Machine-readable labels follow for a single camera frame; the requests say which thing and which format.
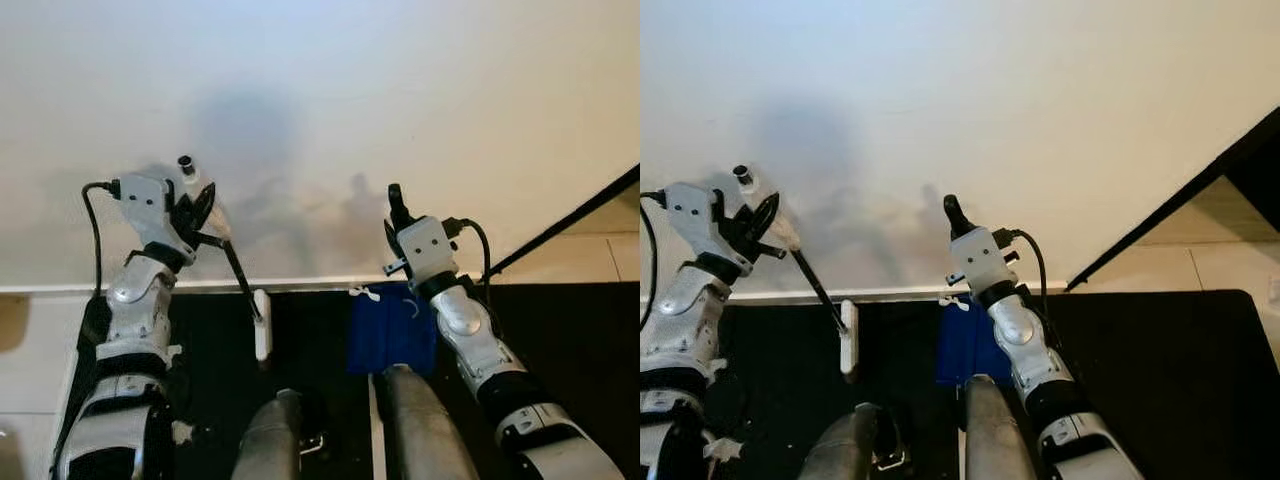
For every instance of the black floor mat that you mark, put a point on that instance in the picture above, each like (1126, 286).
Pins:
(790, 370)
(210, 380)
(1180, 390)
(580, 380)

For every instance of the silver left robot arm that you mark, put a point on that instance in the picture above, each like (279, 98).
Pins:
(690, 320)
(135, 310)

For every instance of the grey left robot leg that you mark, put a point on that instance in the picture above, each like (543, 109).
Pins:
(270, 440)
(840, 450)

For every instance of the black door frame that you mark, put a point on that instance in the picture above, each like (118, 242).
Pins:
(1170, 205)
(570, 225)

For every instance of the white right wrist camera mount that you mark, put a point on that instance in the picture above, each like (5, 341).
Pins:
(425, 250)
(982, 260)

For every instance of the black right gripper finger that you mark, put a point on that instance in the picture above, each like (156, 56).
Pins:
(400, 208)
(958, 218)

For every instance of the grey robot leg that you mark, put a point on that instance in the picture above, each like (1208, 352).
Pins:
(270, 440)
(420, 430)
(840, 450)
(995, 430)

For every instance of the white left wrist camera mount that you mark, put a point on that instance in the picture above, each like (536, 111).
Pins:
(695, 215)
(145, 205)

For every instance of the blue plastic dustpan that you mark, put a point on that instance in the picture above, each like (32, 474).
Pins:
(965, 345)
(385, 330)

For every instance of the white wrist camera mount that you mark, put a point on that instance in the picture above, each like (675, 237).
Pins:
(425, 250)
(982, 260)
(695, 215)
(145, 205)

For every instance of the grey right robot leg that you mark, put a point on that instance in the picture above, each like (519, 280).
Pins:
(995, 430)
(420, 430)

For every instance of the small white plastic clip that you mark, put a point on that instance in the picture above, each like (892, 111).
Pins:
(950, 301)
(362, 293)

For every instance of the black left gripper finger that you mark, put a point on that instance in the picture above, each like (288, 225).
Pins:
(770, 249)
(208, 239)
(205, 207)
(765, 214)

